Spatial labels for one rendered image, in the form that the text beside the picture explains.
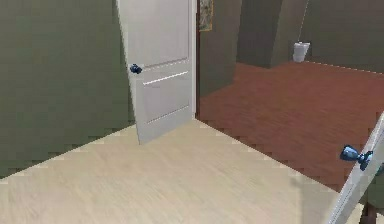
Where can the white panelled room door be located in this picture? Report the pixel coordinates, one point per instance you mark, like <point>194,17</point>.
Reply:
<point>160,66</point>

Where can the dark blue door knob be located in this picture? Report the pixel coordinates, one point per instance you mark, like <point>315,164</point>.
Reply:
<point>135,69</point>

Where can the white bin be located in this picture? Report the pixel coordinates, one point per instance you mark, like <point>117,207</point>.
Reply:
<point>301,51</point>

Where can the shiny blue door knob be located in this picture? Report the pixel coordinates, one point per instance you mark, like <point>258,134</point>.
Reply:
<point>353,155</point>

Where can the framed wall picture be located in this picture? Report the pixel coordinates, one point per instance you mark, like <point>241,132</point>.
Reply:
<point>205,15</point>

